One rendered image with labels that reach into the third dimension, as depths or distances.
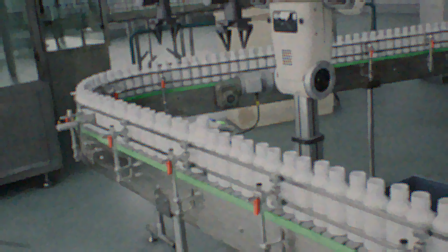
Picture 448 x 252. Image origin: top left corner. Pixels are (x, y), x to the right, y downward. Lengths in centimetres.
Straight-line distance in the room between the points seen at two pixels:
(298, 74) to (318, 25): 20
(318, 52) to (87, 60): 501
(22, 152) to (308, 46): 316
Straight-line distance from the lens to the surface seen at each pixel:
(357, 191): 136
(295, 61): 228
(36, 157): 496
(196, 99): 340
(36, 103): 488
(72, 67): 698
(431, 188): 194
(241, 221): 170
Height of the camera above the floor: 165
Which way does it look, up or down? 16 degrees down
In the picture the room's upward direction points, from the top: 5 degrees counter-clockwise
